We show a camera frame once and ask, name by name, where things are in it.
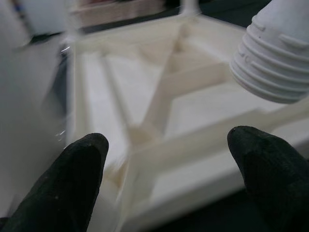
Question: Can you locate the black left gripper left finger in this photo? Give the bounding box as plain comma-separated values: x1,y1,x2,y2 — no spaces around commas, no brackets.
0,132,110,232

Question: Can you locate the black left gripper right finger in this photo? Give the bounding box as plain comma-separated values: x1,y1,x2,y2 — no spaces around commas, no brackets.
227,125,309,232

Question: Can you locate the white plastic table top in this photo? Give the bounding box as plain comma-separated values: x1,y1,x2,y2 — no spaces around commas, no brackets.
65,14,309,232

